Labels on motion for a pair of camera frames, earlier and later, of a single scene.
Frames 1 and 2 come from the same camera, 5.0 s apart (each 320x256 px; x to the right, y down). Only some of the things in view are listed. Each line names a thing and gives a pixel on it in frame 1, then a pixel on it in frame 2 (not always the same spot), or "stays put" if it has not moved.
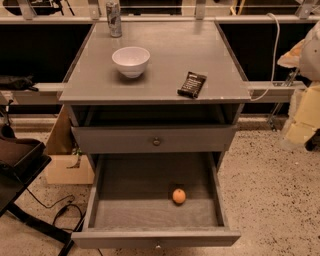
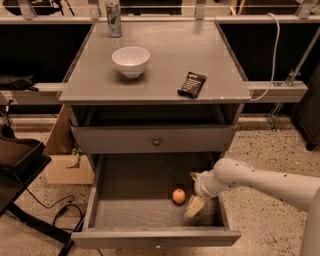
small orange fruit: [179, 195] stays put
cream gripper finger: [304, 116] to [195, 204]
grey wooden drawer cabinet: [154, 87] stays put
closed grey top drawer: [155, 139] stays put
